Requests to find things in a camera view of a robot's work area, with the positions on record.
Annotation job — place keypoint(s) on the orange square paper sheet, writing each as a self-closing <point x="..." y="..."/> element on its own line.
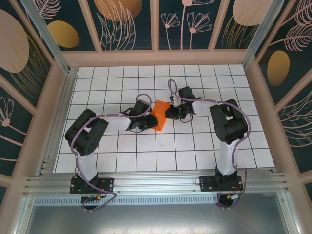
<point x="159" y="114"/>

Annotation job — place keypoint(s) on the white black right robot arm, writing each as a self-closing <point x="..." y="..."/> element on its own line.
<point x="229" y="124"/>

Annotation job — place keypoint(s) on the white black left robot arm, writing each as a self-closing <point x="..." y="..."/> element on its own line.
<point x="85" y="131"/>

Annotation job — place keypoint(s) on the grey metal sheet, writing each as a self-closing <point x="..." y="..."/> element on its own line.
<point x="156" y="219"/>

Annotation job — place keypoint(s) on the long aluminium mounting rail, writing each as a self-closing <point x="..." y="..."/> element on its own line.
<point x="156" y="182"/>

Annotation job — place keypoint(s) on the aluminium side rail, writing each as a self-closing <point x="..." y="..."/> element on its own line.
<point x="64" y="97"/>

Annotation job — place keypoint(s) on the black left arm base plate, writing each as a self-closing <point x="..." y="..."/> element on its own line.
<point x="107" y="185"/>

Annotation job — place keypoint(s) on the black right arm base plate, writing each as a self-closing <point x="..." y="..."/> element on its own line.
<point x="207" y="184"/>

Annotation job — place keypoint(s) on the aluminium corner post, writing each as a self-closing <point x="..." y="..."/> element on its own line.
<point x="44" y="31"/>
<point x="262" y="31"/>

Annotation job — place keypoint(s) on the aluminium frame bar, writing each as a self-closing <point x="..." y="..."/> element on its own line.
<point x="290" y="214"/>
<point x="23" y="214"/>

